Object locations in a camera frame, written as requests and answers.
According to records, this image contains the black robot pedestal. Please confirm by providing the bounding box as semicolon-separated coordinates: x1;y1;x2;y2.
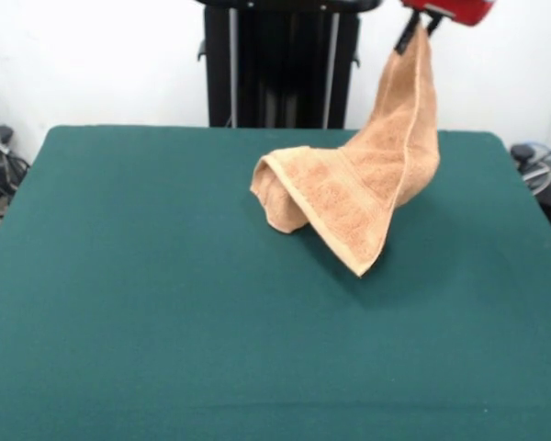
194;0;385;130

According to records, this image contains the dark green table cloth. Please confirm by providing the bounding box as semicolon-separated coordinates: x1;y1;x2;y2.
0;124;551;441

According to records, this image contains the tan terry towel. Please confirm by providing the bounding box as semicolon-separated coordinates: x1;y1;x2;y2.
250;34;443;279

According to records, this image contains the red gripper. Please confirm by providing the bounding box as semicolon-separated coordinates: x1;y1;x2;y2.
393;0;495;55

